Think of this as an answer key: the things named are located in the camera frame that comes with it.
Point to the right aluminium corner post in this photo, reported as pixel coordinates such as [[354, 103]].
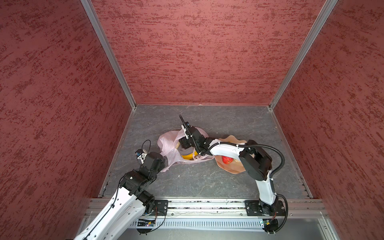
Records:
[[317, 26]]

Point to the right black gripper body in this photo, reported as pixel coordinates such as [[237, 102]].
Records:
[[188, 142]]

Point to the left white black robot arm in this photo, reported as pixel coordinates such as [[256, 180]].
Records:
[[129, 202]]

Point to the red fake strawberry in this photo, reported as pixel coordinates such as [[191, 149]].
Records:
[[227, 160]]

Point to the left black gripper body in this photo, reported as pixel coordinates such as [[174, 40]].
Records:
[[161, 167]]

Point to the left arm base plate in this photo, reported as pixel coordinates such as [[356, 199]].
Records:
[[160, 208]]

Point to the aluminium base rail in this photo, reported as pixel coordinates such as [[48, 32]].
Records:
[[235, 208]]

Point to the yellow fake lemon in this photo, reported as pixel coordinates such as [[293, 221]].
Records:
[[189, 156]]

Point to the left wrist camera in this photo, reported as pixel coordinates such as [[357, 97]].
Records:
[[141, 156]]

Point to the left aluminium corner post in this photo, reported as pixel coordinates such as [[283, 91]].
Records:
[[97, 26]]

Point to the pink scalloped bowl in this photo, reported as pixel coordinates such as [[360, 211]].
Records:
[[236, 166]]

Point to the aluminium corner post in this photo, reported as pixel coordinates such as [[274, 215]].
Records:
[[317, 26], [97, 26]]

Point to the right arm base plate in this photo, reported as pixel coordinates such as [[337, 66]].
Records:
[[259, 208]]

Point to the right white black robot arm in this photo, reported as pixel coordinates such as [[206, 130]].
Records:
[[261, 162]]

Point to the pink plastic bag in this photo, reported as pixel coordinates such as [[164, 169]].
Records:
[[171, 148]]

